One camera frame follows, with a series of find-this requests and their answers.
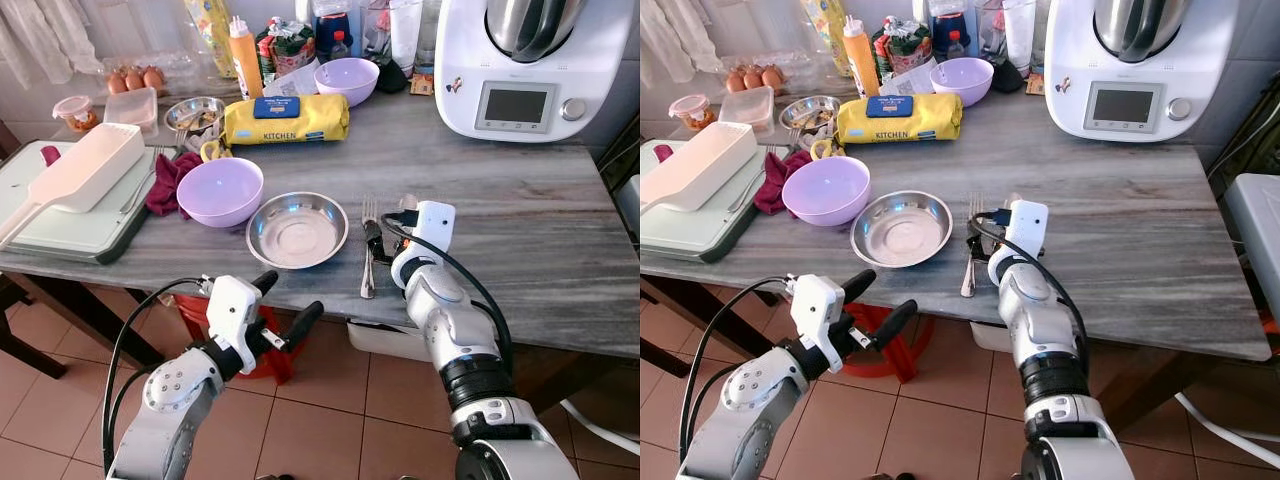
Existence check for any yellow kitchen wipes pack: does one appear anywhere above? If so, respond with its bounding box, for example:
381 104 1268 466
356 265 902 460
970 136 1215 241
222 93 352 147
836 93 965 145

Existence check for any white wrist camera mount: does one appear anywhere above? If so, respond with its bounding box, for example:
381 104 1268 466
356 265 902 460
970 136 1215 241
391 200 458 291
790 274 847 351
988 199 1050 289
205 275 263 351

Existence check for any grey white side table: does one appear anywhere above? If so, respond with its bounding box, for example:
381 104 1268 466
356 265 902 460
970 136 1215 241
614 176 641 246
1225 173 1280 321

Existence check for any white rectangular plastic tub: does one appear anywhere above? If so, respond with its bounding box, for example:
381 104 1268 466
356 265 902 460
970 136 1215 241
640 121 759 213
0 122 147 251

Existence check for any maroon cloth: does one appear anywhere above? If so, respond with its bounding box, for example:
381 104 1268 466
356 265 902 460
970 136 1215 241
145 150 204 219
753 148 813 216

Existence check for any small plastic food cup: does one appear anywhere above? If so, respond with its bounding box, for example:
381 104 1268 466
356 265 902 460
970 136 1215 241
668 94 717 133
52 95 100 134

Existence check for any white kitchen cooking machine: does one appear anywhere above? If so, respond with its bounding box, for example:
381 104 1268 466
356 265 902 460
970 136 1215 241
1043 0 1223 143
434 0 613 144

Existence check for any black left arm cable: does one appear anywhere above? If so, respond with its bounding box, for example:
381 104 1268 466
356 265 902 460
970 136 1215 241
101 278 216 446
678 276 796 463

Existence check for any yellow oil bottle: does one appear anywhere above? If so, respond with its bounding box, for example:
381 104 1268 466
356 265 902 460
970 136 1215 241
183 0 237 79
800 0 849 76

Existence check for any purple plastic bowl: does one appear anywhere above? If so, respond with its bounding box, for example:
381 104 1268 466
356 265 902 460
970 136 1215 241
313 57 381 107
781 155 872 227
928 56 996 106
176 157 266 229

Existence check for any small steel bowl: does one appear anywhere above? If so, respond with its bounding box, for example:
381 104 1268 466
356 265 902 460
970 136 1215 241
778 95 843 134
163 96 227 136

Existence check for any small black pouch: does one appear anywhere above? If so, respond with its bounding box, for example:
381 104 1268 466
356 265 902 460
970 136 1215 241
988 58 1026 93
372 58 411 95

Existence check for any metal fork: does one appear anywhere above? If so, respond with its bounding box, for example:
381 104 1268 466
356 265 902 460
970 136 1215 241
359 194 381 300
960 192 987 299

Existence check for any thin metal utensil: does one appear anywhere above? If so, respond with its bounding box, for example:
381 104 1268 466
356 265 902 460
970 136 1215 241
728 165 769 214
118 168 161 217

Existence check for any orange sauce squeeze bottle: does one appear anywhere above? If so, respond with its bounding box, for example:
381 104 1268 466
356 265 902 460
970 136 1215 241
227 15 265 100
841 15 880 98

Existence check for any green red snack packet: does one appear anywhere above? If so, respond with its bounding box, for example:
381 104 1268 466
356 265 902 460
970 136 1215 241
873 17 933 76
258 18 317 79

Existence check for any clear lidded plastic container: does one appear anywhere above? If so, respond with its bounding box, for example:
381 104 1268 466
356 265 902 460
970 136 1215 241
718 86 776 131
103 87 161 134

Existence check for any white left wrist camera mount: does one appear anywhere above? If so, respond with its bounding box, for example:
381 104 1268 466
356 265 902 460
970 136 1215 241
790 274 847 351
205 275 263 351

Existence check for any dark blue jar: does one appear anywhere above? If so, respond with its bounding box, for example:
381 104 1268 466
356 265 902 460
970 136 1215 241
314 0 354 61
930 0 971 59

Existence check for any white plastic bin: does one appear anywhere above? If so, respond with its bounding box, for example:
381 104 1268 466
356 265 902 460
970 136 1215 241
346 318 441 363
968 320 1016 353

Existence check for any white curtain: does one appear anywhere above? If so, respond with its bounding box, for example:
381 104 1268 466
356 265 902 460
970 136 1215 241
0 0 106 86
640 0 726 76

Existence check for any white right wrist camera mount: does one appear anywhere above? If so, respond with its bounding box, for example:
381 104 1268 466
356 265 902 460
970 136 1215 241
391 200 458 291
988 199 1050 289

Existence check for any tall clear glass container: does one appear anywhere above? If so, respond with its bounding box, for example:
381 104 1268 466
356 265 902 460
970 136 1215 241
388 0 425 73
1003 0 1039 71

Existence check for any white floor hose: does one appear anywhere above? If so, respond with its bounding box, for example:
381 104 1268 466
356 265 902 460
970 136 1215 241
1175 392 1280 469
560 398 641 456

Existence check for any shallow steel plate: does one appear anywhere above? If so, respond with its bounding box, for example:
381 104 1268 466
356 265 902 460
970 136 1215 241
850 190 955 269
245 192 351 271

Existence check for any white paper sheet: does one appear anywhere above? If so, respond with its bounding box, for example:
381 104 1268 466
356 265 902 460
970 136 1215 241
880 60 939 97
265 62 323 99

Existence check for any red plastic stool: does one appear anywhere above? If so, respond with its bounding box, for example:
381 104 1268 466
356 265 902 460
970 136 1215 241
845 303 936 381
175 295 301 386

